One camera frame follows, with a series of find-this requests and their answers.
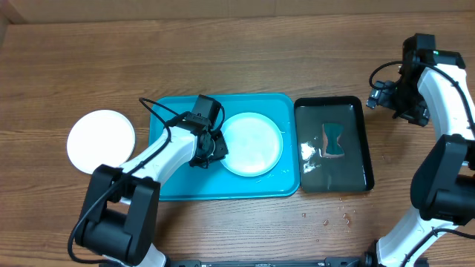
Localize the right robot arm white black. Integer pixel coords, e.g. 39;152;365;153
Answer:
359;48;474;266

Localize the light blue plate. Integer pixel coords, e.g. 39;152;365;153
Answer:
221;112;284;177

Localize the sponge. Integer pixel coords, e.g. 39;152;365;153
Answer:
322;123;344;159

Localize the white plate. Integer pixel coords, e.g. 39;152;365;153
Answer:
66;110;136;174

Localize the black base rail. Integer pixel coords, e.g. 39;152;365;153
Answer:
165;253;381;267

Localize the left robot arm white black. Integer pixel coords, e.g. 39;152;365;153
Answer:
68;121;228;266

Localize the black plastic tray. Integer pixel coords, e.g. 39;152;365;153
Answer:
294;96;375;193

